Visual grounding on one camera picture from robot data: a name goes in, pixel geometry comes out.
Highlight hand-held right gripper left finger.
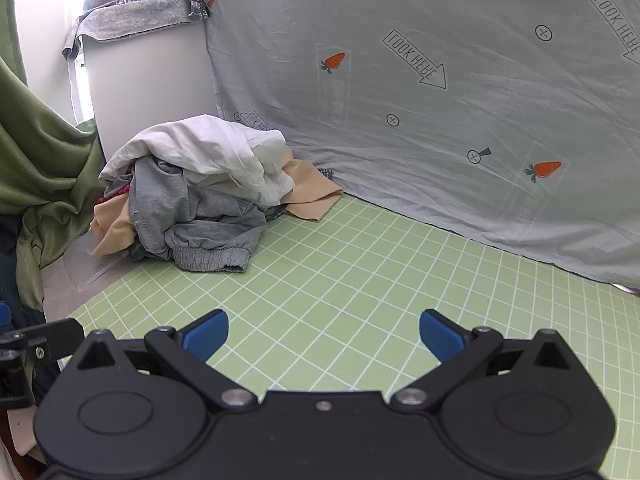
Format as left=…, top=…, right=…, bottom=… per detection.
left=74, top=309, right=259, bottom=414

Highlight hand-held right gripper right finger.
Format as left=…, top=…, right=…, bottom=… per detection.
left=391, top=309, right=577, bottom=411

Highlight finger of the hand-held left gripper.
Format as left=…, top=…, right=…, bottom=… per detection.
left=0, top=318, right=86, bottom=360

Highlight white shirt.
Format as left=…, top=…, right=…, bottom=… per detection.
left=99, top=115, right=296, bottom=207

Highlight pile of mixed clothes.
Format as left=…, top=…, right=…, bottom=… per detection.
left=90, top=147, right=343, bottom=256

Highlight dark blue cloth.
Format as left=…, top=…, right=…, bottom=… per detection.
left=0, top=212, right=46, bottom=333

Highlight dark grey garment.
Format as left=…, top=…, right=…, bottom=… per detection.
left=125, top=240, right=173, bottom=263

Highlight green grid mat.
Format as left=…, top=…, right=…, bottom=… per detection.
left=67, top=192, right=640, bottom=480

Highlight grey sweatpants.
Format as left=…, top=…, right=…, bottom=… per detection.
left=129, top=157, right=267, bottom=274

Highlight green curtain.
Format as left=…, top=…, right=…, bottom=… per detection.
left=0, top=0, right=108, bottom=311

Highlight grey carrot print bedsheet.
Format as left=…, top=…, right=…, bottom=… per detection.
left=192, top=0, right=640, bottom=291

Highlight white cabinet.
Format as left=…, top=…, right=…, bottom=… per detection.
left=75, top=22, right=221, bottom=161

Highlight grey patterned cloth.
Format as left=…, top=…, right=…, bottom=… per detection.
left=62, top=0, right=211, bottom=61

